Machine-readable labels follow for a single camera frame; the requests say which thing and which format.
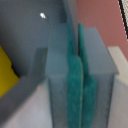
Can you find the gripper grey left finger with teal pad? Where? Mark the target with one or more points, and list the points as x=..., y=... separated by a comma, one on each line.
x=64, y=69

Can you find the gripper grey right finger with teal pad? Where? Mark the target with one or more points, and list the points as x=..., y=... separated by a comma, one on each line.
x=99, y=72

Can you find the pink toy stove board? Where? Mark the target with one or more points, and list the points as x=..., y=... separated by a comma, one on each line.
x=105, y=15

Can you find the yellow toy cheese wedge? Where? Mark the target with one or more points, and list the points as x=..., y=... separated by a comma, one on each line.
x=7, y=76

